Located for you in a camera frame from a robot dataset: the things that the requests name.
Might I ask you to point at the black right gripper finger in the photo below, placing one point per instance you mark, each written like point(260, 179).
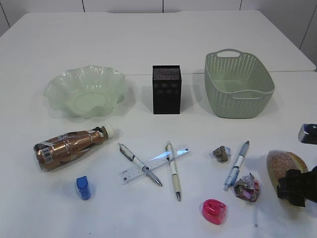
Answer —
point(297, 187)

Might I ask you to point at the sugared bread loaf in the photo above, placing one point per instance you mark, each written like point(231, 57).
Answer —
point(278, 162)

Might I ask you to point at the pink paper ball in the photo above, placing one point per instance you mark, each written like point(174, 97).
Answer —
point(247, 188)

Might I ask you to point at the grey paper ball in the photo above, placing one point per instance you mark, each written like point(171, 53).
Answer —
point(222, 154)

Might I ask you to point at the brown plastic drink bottle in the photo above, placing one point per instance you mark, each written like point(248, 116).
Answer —
point(63, 149)

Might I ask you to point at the light blue click pen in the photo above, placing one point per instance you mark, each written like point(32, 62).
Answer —
point(232, 176)

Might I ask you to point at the pink pencil sharpener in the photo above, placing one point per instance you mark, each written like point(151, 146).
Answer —
point(214, 210)

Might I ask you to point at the green plastic woven basket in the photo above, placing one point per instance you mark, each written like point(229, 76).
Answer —
point(238, 85)

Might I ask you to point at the cream white click pen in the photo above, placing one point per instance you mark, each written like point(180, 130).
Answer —
point(173, 170)

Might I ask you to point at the black mesh pen holder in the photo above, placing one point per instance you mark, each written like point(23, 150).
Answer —
point(167, 85)

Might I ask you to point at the white grey click pen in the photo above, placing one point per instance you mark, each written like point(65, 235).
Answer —
point(140, 167)

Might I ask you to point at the blue pencil sharpener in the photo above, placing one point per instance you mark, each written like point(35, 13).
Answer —
point(83, 188)

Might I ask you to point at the green wavy glass plate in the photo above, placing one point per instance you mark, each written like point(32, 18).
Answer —
point(86, 92)

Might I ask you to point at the clear plastic ruler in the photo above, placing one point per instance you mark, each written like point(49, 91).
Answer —
point(162, 159)

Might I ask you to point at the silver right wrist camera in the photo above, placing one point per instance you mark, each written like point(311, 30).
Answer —
point(308, 134)

